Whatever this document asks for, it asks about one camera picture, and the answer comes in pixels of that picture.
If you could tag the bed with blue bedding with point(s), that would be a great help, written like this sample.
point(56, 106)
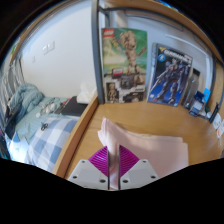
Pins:
point(40, 133)

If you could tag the blue robot model kit box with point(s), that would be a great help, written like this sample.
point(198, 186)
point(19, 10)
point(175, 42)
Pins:
point(170, 76)

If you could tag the small dark blue box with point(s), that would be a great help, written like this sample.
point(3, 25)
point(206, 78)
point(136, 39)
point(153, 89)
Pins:
point(196, 105)

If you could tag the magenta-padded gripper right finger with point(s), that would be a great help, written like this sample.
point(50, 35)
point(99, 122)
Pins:
point(128, 163)

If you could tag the white wall switch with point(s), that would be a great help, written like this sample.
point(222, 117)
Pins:
point(49, 47)

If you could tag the black electric shaver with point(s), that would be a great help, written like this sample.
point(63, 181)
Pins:
point(214, 113)

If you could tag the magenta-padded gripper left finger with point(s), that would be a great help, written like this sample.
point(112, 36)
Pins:
point(99, 165)

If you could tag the white mug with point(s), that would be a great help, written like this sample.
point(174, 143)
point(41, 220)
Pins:
point(218, 121)

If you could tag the pale pink towel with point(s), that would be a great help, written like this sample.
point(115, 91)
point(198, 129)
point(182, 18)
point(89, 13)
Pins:
point(150, 150)

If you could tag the white crumpled bag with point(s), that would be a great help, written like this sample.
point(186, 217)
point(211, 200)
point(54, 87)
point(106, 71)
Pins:
point(86, 93)

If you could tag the green tree figure toy box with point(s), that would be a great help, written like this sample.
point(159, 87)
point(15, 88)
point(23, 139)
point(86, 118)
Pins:
point(125, 63)

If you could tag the grey metal desk frame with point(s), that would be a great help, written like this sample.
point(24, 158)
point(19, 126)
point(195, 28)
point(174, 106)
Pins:
point(95, 50)

